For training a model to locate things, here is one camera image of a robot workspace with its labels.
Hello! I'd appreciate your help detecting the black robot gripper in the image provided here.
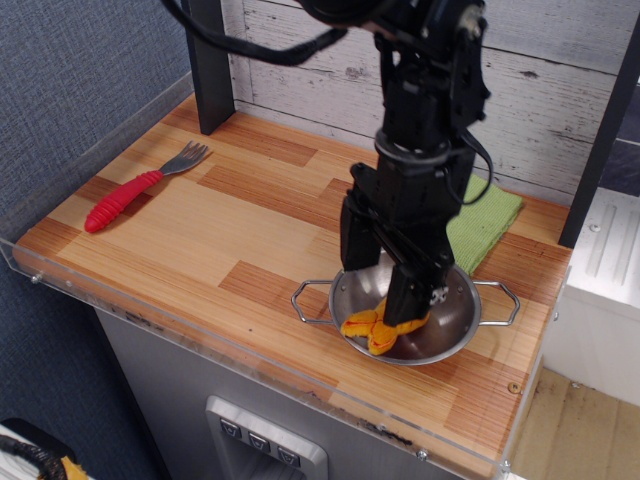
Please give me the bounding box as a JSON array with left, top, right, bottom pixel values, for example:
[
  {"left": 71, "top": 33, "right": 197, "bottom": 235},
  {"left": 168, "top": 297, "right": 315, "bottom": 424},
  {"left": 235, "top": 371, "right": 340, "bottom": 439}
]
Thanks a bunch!
[{"left": 339, "top": 142, "right": 476, "bottom": 327}]

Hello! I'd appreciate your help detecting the orange plush toy fish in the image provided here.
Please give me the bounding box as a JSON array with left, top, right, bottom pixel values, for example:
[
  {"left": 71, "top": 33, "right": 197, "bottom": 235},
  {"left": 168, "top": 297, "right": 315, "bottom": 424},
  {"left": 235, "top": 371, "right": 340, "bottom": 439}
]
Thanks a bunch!
[{"left": 340, "top": 297, "right": 430, "bottom": 356}]

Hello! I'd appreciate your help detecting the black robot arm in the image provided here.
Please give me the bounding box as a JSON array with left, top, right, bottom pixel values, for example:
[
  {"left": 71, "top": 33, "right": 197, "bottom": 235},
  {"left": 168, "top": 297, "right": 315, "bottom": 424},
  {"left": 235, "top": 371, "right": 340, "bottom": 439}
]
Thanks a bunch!
[{"left": 304, "top": 1, "right": 490, "bottom": 326}]

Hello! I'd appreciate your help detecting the green folded towel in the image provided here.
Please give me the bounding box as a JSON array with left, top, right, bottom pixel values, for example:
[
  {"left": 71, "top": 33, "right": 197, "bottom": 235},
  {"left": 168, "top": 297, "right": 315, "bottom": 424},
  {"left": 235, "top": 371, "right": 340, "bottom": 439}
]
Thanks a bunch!
[{"left": 447, "top": 185, "right": 523, "bottom": 275}]

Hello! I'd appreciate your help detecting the white toy sink unit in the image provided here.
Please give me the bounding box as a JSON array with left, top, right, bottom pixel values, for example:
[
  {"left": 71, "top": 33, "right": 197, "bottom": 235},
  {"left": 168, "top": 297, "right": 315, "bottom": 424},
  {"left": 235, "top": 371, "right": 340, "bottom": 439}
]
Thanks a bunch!
[{"left": 542, "top": 188, "right": 639, "bottom": 405}]

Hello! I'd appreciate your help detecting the grey toy fridge cabinet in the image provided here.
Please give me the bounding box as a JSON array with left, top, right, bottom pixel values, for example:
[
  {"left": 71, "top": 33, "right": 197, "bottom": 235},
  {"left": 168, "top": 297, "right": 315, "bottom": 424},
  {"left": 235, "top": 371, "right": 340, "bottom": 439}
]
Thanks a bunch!
[{"left": 93, "top": 304, "right": 451, "bottom": 480}]

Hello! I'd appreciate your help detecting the clear acrylic table guard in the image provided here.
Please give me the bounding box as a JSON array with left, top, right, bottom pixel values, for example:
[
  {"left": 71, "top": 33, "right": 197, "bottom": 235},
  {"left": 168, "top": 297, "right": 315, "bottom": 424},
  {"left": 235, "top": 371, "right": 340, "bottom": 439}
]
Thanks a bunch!
[{"left": 1, "top": 99, "right": 569, "bottom": 479}]

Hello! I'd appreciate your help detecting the yellow object bottom left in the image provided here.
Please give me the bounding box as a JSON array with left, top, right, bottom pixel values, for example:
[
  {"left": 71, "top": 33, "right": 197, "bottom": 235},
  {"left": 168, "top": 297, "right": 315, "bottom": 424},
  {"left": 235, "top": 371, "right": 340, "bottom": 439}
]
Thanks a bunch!
[{"left": 61, "top": 457, "right": 90, "bottom": 480}]

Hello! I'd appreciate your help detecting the stainless steel two-handled bowl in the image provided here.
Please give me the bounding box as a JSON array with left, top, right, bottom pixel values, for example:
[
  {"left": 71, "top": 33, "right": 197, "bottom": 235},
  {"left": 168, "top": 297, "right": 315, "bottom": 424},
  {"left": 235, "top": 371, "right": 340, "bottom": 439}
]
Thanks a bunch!
[{"left": 291, "top": 252, "right": 520, "bottom": 366}]

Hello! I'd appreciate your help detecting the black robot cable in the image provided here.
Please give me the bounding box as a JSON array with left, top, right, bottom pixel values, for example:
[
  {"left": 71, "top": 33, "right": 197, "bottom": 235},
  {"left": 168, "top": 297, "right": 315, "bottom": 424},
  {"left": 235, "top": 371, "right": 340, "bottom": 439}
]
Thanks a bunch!
[{"left": 159, "top": 0, "right": 349, "bottom": 67}]

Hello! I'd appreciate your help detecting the black vertical post left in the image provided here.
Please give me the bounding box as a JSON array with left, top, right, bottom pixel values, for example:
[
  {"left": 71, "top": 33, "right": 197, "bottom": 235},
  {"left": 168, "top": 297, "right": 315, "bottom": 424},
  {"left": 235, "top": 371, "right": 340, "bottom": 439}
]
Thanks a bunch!
[{"left": 181, "top": 0, "right": 235, "bottom": 135}]

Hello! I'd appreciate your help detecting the black vertical post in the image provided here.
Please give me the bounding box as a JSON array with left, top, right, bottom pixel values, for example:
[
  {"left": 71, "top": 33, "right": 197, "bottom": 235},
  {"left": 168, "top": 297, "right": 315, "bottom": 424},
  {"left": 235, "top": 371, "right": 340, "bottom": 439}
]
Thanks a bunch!
[
  {"left": 181, "top": 0, "right": 235, "bottom": 135},
  {"left": 558, "top": 18, "right": 639, "bottom": 248}
]

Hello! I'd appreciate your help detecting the fork with red handle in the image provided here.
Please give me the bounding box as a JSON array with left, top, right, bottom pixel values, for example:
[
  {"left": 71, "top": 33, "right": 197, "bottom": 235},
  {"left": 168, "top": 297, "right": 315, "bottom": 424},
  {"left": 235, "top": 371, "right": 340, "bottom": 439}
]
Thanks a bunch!
[{"left": 84, "top": 141, "right": 209, "bottom": 233}]

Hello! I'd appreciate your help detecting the black vertical post right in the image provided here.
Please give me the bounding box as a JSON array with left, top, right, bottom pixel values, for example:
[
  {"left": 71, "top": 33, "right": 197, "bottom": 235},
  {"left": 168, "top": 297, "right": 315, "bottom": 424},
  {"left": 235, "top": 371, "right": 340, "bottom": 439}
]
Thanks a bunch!
[{"left": 558, "top": 18, "right": 639, "bottom": 248}]

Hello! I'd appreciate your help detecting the black braided cable bottom left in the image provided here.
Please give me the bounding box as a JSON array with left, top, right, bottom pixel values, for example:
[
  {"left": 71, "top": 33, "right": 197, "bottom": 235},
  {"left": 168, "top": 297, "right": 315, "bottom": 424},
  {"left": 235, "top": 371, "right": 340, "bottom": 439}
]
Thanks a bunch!
[{"left": 0, "top": 433, "right": 66, "bottom": 480}]

